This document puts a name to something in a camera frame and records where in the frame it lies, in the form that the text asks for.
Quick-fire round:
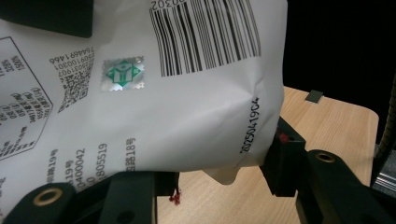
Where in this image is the grey tape strip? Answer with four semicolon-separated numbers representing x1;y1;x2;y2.
304;90;325;105

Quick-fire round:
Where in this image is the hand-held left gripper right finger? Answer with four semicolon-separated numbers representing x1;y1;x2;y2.
259;116;309;199

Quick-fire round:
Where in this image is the metal floor rail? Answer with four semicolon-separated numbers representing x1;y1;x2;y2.
370;148;396;191

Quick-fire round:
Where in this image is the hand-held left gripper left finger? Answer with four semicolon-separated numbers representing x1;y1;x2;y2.
98;171;181;224

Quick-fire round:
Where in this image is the blue white milk carton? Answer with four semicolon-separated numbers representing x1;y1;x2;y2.
0;0;290;218

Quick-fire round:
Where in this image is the black corrugated hose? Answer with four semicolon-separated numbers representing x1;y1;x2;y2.
375;73;396;163

